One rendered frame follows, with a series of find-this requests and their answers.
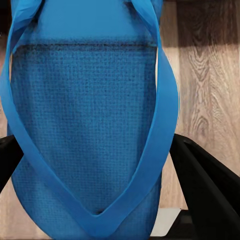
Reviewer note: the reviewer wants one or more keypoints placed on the sandal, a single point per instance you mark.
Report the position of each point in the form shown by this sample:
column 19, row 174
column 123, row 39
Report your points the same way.
column 83, row 105

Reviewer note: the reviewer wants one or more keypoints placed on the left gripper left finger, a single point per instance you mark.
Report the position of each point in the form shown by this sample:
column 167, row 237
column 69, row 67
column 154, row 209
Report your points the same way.
column 10, row 156

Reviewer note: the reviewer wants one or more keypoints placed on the bed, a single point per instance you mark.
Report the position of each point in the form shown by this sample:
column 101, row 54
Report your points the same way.
column 5, row 8

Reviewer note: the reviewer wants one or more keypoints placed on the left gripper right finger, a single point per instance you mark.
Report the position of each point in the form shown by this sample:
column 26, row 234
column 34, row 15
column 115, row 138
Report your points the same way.
column 211, row 190

